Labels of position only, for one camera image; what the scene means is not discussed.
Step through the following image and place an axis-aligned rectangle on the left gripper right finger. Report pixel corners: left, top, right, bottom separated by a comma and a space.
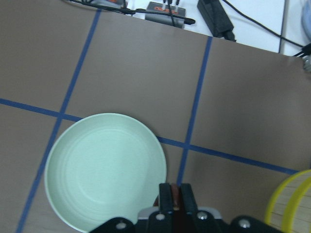
180, 183, 198, 215

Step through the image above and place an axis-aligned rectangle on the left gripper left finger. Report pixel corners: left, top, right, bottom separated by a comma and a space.
158, 183, 174, 214

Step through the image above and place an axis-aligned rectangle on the brown steamed bun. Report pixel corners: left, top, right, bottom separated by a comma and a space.
153, 183, 180, 210

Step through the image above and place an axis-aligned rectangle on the yellow bamboo steamer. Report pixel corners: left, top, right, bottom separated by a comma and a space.
264, 170, 311, 233

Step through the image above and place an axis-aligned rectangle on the light green plate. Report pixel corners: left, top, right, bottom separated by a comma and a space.
44, 113, 167, 233

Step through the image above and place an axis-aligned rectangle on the grey usb hub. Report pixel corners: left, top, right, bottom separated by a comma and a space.
145, 1, 186, 29

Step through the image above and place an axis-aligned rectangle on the black power adapter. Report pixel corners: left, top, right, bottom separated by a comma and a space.
197, 0, 236, 42

